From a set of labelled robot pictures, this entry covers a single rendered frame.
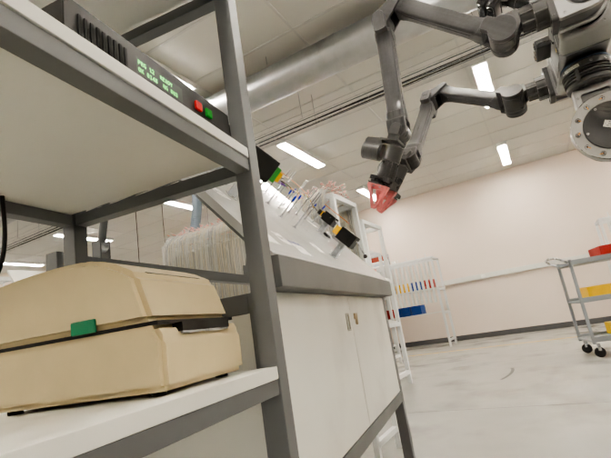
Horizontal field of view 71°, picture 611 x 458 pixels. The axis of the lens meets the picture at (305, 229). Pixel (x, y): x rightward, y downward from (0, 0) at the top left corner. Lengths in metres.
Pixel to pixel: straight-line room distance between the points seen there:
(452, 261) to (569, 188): 2.63
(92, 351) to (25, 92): 0.33
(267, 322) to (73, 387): 0.30
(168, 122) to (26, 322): 0.34
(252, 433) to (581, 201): 9.20
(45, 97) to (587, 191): 9.56
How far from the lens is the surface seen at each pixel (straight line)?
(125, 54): 0.66
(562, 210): 9.73
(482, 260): 9.68
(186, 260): 3.01
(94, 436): 0.45
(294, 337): 0.95
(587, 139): 1.48
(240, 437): 0.91
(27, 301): 0.72
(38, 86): 0.62
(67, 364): 0.66
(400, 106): 1.40
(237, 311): 0.88
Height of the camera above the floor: 0.71
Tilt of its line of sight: 13 degrees up
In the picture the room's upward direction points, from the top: 9 degrees counter-clockwise
